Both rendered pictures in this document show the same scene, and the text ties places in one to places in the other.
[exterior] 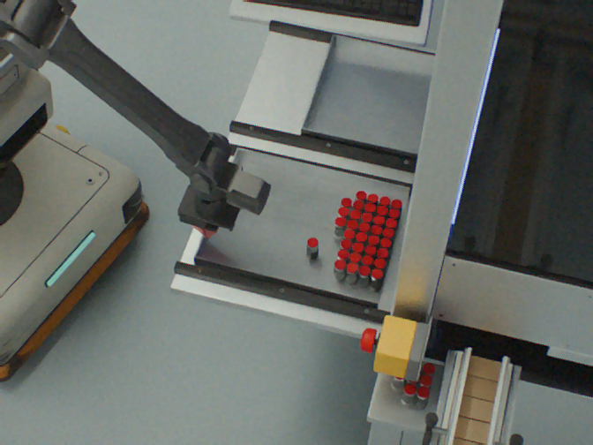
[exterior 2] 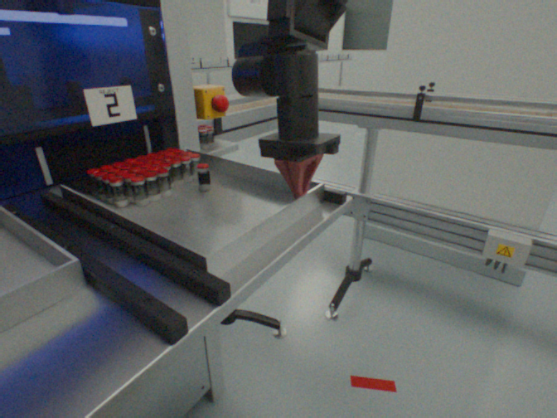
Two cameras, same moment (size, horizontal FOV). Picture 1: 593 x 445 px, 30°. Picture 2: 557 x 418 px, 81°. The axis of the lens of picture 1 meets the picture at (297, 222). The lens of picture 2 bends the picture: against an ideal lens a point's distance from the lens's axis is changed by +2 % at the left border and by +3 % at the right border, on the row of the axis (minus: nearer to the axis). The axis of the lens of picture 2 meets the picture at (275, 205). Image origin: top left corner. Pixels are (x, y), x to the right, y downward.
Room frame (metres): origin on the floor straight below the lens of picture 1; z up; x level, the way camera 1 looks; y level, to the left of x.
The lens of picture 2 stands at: (1.54, 0.29, 1.11)
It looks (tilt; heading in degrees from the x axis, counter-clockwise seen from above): 26 degrees down; 202
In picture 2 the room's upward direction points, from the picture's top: straight up
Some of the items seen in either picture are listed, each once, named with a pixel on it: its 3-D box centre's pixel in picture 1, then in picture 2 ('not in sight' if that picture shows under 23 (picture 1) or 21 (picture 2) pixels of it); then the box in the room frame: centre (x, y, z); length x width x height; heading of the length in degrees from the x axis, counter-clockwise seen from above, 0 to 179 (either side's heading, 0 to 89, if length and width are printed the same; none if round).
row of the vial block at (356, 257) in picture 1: (362, 238); (153, 175); (1.11, -0.12, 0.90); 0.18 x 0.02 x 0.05; 166
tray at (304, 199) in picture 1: (304, 227); (195, 193); (1.14, -0.01, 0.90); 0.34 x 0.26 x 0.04; 76
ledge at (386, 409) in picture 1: (415, 395); (203, 148); (0.82, -0.21, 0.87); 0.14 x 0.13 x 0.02; 76
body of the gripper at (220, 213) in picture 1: (210, 199); (297, 123); (1.11, 0.15, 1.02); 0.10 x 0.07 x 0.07; 75
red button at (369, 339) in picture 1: (372, 341); (219, 103); (0.85, -0.13, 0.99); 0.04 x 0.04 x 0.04; 76
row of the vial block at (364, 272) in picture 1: (373, 241); (146, 172); (1.11, -0.14, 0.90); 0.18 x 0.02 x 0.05; 166
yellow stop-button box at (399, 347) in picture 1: (399, 347); (205, 101); (0.84, -0.17, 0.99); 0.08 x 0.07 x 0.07; 76
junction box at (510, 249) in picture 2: not in sight; (506, 248); (0.39, 0.67, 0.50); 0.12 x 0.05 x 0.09; 76
